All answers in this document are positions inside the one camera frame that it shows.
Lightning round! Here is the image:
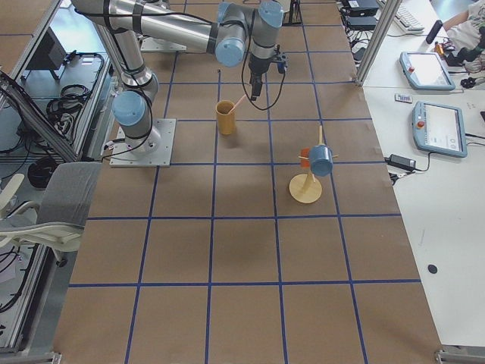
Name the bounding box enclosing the pink chopstick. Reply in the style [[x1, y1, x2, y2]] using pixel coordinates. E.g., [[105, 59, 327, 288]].
[[228, 94, 247, 114]]

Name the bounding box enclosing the yellow cylindrical chopstick holder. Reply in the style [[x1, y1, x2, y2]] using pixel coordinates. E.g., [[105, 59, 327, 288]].
[[216, 100, 236, 135]]

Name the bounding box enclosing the teach pendant near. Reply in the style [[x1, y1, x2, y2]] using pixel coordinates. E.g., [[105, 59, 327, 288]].
[[411, 101, 468, 158]]

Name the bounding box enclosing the black wire mug rack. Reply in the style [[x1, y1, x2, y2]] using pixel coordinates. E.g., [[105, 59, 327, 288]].
[[280, 0, 302, 27]]

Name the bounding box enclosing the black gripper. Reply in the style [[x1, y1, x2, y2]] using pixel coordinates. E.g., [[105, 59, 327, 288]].
[[249, 53, 275, 100]]

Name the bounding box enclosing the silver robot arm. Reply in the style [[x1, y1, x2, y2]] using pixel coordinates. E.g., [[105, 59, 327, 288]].
[[74, 1, 285, 167]]

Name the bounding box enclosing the grey office chair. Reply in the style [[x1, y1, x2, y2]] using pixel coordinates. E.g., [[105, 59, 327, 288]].
[[1, 162, 102, 267]]

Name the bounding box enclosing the teach pendant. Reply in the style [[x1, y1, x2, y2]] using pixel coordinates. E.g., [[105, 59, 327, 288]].
[[399, 52, 455, 91], [411, 101, 468, 158]]

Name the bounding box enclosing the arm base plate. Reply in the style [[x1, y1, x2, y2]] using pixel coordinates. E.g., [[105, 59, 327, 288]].
[[109, 118, 177, 168], [141, 37, 186, 53]]

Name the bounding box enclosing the teach pendant far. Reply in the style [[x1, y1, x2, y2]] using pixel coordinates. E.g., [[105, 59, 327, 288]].
[[399, 52, 455, 91]]

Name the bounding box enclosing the black power adapter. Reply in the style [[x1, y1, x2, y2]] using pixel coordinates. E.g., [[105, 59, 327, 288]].
[[384, 154, 416, 171]]

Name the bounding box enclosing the brown paper table cover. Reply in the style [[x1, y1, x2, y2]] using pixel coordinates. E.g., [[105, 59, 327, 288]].
[[54, 1, 440, 363]]

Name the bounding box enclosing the dark blue hanging mug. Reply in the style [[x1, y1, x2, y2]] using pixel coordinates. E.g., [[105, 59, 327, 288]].
[[308, 145, 333, 177]]

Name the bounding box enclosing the orange hanging mug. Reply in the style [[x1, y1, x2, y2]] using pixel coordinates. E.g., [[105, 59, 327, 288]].
[[299, 148, 310, 168]]

